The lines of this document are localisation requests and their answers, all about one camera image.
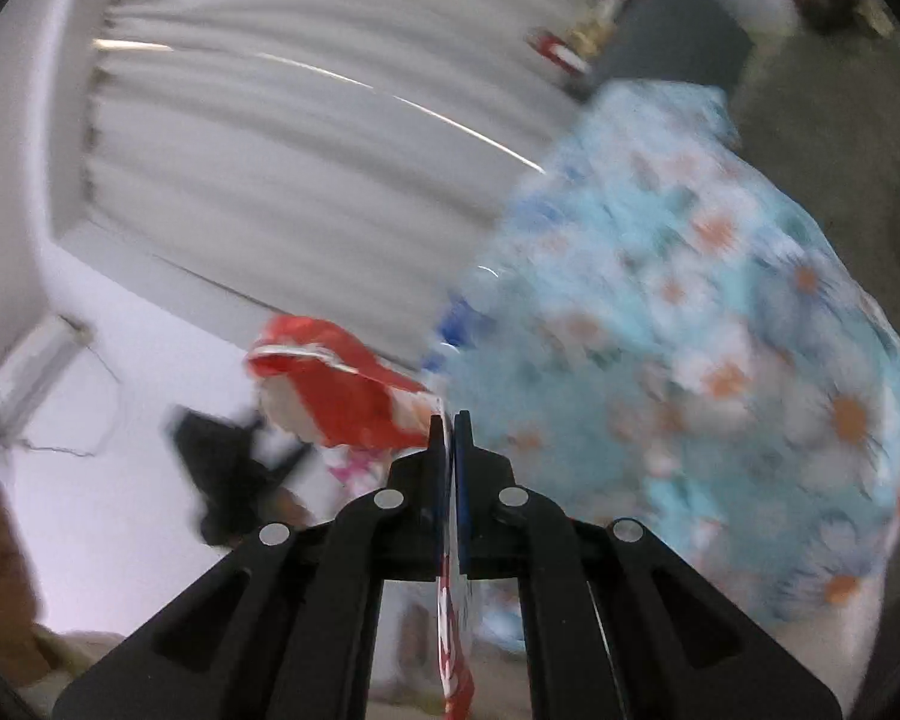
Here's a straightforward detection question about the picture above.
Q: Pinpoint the red white food bag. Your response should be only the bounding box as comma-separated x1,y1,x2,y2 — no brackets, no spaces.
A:
247,316,475,718

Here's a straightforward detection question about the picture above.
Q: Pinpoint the floral blue bed sheet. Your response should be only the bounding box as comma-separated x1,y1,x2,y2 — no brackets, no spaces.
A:
428,82,900,626

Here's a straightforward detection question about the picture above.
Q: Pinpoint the grey window curtain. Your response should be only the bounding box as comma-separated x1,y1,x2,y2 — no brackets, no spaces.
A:
45,0,583,366

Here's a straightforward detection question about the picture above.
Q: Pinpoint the red thermos bottle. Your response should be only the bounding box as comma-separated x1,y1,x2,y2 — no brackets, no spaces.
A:
525,28,590,78

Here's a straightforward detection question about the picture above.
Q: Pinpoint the Pepsi plastic bottle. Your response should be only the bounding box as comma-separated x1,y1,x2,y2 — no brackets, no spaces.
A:
421,265,504,379

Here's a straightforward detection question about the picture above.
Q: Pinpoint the grey bedside cabinet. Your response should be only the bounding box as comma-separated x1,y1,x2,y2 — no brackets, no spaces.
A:
562,0,752,103

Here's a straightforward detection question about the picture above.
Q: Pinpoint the yellow snack wrappers pile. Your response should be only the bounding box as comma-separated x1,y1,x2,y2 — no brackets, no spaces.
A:
566,0,631,62

